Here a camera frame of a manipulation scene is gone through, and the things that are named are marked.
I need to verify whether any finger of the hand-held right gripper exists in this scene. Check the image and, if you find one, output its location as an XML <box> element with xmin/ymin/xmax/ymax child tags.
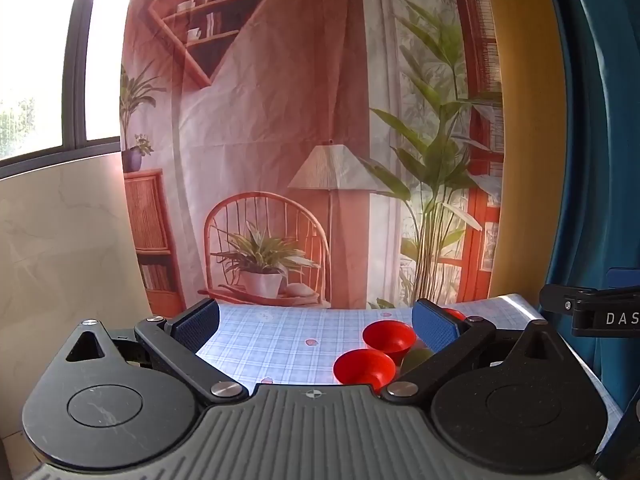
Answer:
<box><xmin>540</xmin><ymin>284</ymin><xmax>608</xmax><ymax>317</ymax></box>

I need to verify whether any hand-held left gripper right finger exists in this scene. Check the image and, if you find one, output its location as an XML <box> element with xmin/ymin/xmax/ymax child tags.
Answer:
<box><xmin>378</xmin><ymin>298</ymin><xmax>566</xmax><ymax>406</ymax></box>

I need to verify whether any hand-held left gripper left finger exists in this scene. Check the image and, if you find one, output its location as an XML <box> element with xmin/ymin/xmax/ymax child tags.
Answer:
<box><xmin>65</xmin><ymin>298</ymin><xmax>249</xmax><ymax>407</ymax></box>

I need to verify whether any blue checkered tablecloth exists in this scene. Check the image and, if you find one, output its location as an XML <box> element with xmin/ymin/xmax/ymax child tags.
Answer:
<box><xmin>195</xmin><ymin>292</ymin><xmax>626</xmax><ymax>413</ymax></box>

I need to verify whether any blue curtain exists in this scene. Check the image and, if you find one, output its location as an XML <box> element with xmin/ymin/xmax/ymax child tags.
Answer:
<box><xmin>542</xmin><ymin>0</ymin><xmax>640</xmax><ymax>411</ymax></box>

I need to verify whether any printed room backdrop cloth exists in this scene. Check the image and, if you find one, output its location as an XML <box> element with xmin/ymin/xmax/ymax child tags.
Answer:
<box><xmin>119</xmin><ymin>0</ymin><xmax>506</xmax><ymax>311</ymax></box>

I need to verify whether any dark window frame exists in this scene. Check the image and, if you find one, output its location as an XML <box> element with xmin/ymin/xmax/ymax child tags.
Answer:
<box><xmin>0</xmin><ymin>0</ymin><xmax>125</xmax><ymax>181</ymax></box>

